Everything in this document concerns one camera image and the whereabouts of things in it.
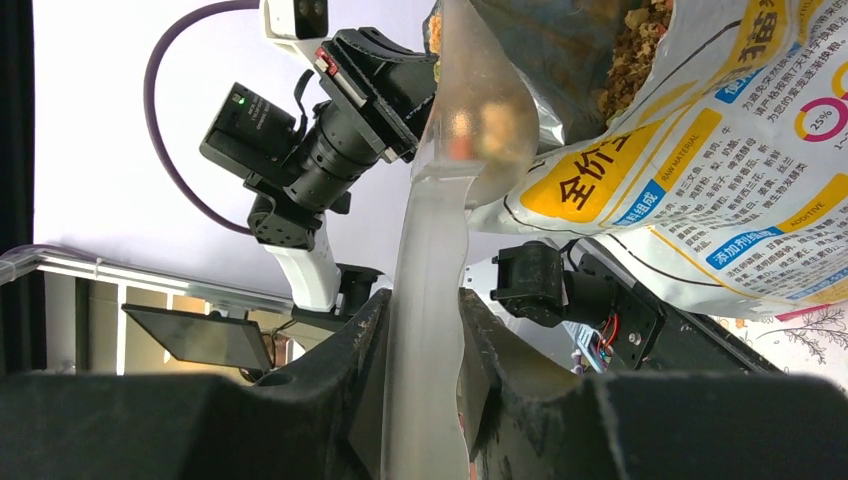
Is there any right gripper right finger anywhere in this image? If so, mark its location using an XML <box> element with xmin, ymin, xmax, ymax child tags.
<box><xmin>459</xmin><ymin>290</ymin><xmax>847</xmax><ymax>479</ymax></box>

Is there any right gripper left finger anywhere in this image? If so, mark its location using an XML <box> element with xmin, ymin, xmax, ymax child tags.
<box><xmin>1</xmin><ymin>289</ymin><xmax>390</xmax><ymax>479</ymax></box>

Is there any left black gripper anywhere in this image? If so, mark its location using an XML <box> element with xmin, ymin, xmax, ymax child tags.
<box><xmin>314</xmin><ymin>27</ymin><xmax>436</xmax><ymax>163</ymax></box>

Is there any cat food bag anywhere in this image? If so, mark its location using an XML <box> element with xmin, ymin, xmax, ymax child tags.
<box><xmin>470</xmin><ymin>1</ymin><xmax>847</xmax><ymax>317</ymax></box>

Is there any pet food kibble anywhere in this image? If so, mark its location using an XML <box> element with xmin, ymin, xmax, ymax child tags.
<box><xmin>597</xmin><ymin>0</ymin><xmax>673</xmax><ymax>126</ymax></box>

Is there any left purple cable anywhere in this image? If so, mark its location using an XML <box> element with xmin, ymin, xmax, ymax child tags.
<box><xmin>142</xmin><ymin>0</ymin><xmax>263</xmax><ymax>236</ymax></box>

